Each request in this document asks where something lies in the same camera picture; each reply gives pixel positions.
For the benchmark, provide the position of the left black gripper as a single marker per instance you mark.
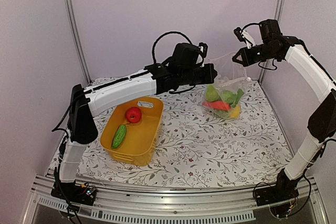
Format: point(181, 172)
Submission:
point(210, 75)

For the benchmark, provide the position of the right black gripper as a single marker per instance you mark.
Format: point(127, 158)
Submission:
point(248, 61)

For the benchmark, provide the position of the clear zip top bag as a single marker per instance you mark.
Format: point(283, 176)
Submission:
point(231, 76)

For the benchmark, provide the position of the orange toy carrot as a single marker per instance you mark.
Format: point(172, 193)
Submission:
point(217, 105)

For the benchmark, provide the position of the green toy lettuce leaf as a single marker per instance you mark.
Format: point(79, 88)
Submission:
point(239, 95)

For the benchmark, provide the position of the green toy grapes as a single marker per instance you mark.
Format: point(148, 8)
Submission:
point(223, 114)

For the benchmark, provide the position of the yellow toy lemon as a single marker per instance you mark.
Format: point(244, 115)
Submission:
point(235, 112)

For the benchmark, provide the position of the yellow plastic basket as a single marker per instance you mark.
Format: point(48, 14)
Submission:
point(140, 140)

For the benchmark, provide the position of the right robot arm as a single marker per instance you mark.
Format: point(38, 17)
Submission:
point(321, 123)

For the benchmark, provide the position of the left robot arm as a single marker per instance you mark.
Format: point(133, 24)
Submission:
point(87, 103)

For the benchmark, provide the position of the floral table mat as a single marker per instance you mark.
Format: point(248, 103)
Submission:
point(197, 148)

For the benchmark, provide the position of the red toy apple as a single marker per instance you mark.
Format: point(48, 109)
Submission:
point(133, 115)

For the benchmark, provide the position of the green toy cucumber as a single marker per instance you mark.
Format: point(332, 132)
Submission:
point(119, 136)

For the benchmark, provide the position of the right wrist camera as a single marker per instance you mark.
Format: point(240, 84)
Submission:
point(244, 36)

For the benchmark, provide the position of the right aluminium frame post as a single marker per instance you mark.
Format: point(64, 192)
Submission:
point(267, 64)

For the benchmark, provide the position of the aluminium frame post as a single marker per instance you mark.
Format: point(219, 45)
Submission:
point(267, 64)
point(76, 40)

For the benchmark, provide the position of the front aluminium rail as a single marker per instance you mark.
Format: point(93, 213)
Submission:
point(127, 203)

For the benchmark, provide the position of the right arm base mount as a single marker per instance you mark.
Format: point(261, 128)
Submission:
point(283, 190)

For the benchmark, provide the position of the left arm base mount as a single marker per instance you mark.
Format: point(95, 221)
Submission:
point(82, 194)

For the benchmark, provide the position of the left aluminium frame post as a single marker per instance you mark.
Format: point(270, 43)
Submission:
point(76, 40)

